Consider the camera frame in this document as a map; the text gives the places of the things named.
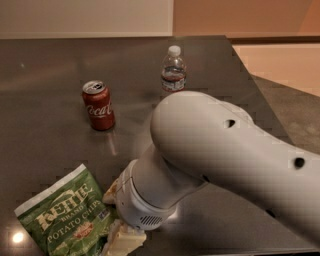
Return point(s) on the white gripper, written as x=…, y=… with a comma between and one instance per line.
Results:
x=136, y=204

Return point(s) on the green Kettle chip bag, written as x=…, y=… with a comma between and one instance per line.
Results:
x=68, y=218

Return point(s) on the clear plastic water bottle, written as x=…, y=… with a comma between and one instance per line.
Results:
x=173, y=72

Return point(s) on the red Coca-Cola can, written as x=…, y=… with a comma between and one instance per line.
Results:
x=97, y=99

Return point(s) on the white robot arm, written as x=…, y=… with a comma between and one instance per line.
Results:
x=198, y=139

